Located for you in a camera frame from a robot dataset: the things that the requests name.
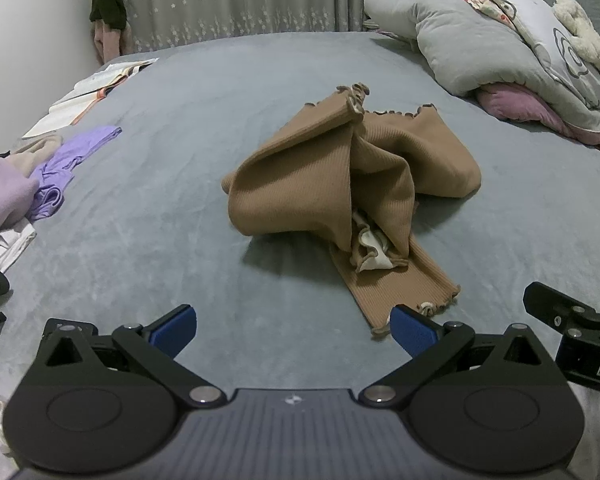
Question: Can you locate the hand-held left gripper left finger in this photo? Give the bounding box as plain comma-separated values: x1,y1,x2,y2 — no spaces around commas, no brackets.
30,304,228,409

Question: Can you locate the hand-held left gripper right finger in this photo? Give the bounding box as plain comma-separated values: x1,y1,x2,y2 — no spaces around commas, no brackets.
358,304,561,408

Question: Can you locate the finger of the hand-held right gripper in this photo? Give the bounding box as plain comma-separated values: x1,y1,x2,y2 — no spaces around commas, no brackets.
523,281,600,342

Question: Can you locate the brown ribbed ruffled garment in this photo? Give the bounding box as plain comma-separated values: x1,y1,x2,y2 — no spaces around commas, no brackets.
222,81,482,342

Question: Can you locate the white garment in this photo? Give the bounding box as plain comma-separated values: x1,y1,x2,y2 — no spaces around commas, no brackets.
0,220,37,276

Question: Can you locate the purple top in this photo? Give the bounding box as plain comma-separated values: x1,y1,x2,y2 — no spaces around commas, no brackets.
26,126,123,222

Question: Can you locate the pink pillow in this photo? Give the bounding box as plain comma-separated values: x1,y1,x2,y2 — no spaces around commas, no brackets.
477,82,600,147

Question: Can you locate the lilac sweater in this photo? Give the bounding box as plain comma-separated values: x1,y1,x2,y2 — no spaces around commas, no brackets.
0,152,41,247

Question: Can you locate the beige garment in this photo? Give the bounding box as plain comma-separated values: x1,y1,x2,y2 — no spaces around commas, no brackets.
5,134,65,178

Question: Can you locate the white pillow with grey flowers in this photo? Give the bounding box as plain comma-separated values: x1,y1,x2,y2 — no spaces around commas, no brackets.
445,0,600,126

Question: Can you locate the open book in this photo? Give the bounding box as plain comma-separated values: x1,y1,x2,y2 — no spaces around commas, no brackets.
22,57,160,139

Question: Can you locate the white plush toy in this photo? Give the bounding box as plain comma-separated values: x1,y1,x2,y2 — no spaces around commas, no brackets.
552,0,600,77

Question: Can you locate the grey quilt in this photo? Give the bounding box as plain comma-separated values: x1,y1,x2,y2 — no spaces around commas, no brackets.
364,0,600,133

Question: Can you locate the pink hanging garment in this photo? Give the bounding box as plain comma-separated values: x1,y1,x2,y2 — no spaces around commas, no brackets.
92,19,133,66

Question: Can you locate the striped cloth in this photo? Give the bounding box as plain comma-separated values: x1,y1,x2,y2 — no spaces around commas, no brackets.
364,17,417,43

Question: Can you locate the grey star-patterned curtain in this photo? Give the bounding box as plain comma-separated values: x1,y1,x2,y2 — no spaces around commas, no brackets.
115,0,411,55

